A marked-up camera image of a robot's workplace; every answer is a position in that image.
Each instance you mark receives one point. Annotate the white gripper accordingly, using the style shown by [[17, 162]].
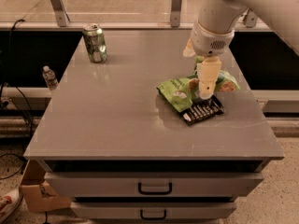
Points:
[[207, 43]]

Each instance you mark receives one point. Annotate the green rice chip bag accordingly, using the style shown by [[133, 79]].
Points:
[[182, 92]]

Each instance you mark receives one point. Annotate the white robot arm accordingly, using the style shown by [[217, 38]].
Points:
[[214, 30]]

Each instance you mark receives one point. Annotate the black rxbar chocolate bar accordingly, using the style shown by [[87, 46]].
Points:
[[202, 110]]

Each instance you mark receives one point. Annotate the red white bag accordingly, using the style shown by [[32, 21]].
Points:
[[9, 203]]

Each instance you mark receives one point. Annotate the green soda can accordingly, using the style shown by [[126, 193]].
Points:
[[95, 43]]

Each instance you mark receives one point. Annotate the grey upper drawer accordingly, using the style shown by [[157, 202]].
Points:
[[124, 184]]

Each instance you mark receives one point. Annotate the grey drawer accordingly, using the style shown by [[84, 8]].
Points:
[[124, 211], [124, 184]]

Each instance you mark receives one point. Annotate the clear plastic water bottle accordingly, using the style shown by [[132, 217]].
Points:
[[50, 78]]

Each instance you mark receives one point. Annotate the grey lower drawer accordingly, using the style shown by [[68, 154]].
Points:
[[124, 211]]

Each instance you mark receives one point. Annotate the brown cardboard box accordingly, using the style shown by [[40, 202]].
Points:
[[39, 196]]

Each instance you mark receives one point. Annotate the right metal rail bracket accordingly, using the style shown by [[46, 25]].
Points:
[[250, 19]]

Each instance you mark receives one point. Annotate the metal rail bracket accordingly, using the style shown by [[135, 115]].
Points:
[[60, 13], [175, 13], [250, 19]]

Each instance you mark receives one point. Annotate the middle metal rail bracket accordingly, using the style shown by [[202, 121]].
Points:
[[175, 13]]

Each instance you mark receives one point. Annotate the black upper drawer handle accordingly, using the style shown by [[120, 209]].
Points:
[[154, 190]]

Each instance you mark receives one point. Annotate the black drawer handle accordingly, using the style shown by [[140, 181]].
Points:
[[154, 190], [153, 214]]

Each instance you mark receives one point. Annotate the left metal rail bracket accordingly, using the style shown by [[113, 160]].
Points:
[[60, 13]]

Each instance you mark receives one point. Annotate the black lower drawer handle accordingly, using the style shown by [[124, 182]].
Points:
[[153, 214]]

